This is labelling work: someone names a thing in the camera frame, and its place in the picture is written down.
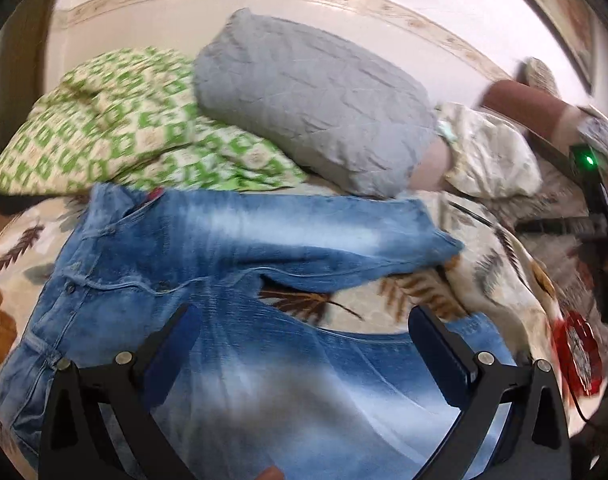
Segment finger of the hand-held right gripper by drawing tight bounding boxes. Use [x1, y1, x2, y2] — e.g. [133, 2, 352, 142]
[513, 216, 587, 236]

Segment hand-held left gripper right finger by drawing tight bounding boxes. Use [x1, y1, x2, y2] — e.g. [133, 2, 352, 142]
[408, 304, 572, 480]

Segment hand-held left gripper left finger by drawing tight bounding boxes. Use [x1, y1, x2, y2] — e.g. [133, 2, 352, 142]
[38, 302, 205, 480]

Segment blue denim pants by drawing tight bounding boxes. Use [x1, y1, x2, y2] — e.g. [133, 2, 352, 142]
[0, 182, 517, 480]

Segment leaf print blanket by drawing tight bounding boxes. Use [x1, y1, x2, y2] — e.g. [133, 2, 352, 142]
[0, 190, 575, 480]

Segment silver foil patch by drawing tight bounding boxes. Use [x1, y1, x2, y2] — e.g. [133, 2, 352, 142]
[576, 107, 608, 183]

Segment cream crumpled cloth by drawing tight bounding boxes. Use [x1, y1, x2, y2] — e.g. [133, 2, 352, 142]
[436, 102, 544, 200]

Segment brown sofa backrest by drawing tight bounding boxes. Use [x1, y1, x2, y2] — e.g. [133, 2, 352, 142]
[476, 80, 585, 157]

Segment red patterned object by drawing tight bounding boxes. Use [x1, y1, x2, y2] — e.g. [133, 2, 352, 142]
[553, 310, 606, 397]

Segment pink pillow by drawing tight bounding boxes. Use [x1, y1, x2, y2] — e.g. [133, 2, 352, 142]
[406, 137, 452, 193]

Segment pale green small cloth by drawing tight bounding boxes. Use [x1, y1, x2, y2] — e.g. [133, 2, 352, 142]
[435, 109, 459, 145]

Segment small patterned cushion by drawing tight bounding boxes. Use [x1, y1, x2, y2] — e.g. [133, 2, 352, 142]
[516, 57, 560, 97]

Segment green white patterned blanket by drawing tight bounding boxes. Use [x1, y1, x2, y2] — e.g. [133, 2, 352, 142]
[0, 47, 310, 196]

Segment grey quilted pillow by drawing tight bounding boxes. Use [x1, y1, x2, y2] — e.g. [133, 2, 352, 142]
[191, 7, 440, 198]

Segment framed wall picture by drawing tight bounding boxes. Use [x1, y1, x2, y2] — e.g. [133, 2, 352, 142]
[489, 0, 599, 92]

